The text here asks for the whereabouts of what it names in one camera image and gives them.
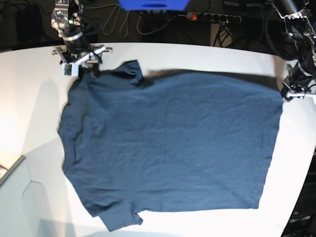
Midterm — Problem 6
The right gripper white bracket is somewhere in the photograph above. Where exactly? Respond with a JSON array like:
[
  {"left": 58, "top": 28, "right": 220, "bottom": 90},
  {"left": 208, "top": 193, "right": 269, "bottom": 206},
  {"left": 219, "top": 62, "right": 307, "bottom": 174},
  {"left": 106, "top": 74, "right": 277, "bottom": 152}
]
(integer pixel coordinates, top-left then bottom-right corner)
[{"left": 52, "top": 44, "right": 113, "bottom": 77}]

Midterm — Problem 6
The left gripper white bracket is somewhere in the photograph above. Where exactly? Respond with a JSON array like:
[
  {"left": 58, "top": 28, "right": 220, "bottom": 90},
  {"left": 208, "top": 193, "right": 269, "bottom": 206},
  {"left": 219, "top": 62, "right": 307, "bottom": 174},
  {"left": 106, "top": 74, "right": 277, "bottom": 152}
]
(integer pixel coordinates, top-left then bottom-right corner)
[{"left": 280, "top": 75, "right": 316, "bottom": 102}]

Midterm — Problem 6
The dark blue t-shirt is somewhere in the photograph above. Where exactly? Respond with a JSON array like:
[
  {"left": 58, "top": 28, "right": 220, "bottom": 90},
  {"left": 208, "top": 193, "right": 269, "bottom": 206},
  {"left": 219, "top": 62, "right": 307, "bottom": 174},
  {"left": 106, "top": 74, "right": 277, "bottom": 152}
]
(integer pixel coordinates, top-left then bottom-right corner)
[{"left": 58, "top": 61, "right": 282, "bottom": 231}]

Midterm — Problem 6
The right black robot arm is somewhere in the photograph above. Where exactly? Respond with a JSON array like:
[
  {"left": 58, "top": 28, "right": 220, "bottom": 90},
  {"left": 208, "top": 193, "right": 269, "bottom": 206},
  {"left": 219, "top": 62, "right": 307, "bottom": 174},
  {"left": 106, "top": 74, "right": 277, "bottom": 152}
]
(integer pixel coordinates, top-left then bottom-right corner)
[{"left": 51, "top": 0, "right": 112, "bottom": 78}]

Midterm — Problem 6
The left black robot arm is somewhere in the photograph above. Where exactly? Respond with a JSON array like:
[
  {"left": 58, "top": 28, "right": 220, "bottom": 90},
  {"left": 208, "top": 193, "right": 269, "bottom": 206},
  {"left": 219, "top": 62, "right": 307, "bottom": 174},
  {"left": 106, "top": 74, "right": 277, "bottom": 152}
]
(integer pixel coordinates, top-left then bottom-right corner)
[{"left": 264, "top": 0, "right": 316, "bottom": 102}]

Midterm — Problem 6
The blue plastic box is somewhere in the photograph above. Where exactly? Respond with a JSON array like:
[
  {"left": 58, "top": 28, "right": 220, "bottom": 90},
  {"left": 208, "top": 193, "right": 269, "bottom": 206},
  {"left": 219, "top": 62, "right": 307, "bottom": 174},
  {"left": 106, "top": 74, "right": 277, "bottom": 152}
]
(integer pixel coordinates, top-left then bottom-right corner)
[{"left": 119, "top": 0, "right": 190, "bottom": 11}]

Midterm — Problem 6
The black power strip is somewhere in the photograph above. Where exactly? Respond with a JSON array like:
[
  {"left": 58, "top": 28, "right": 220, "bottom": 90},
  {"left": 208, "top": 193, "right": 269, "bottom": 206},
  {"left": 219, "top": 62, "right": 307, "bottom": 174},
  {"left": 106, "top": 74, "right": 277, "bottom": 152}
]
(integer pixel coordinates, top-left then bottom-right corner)
[{"left": 186, "top": 12, "right": 242, "bottom": 24}]

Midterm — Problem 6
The grey looped cable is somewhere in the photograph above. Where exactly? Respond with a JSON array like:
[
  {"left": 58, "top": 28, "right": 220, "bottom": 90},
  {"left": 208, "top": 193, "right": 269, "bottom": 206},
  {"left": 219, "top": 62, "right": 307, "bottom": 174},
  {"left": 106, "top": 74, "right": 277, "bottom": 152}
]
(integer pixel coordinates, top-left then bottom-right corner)
[{"left": 102, "top": 10, "right": 158, "bottom": 39}]

